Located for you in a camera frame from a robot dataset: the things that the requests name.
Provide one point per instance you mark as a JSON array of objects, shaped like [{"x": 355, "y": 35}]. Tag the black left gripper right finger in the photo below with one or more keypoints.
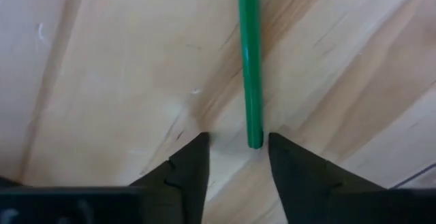
[{"x": 306, "y": 190}]

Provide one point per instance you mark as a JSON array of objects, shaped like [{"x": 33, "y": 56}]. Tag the green pencil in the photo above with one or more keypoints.
[{"x": 251, "y": 64}]

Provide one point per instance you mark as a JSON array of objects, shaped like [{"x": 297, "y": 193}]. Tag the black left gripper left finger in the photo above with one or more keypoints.
[{"x": 184, "y": 186}]

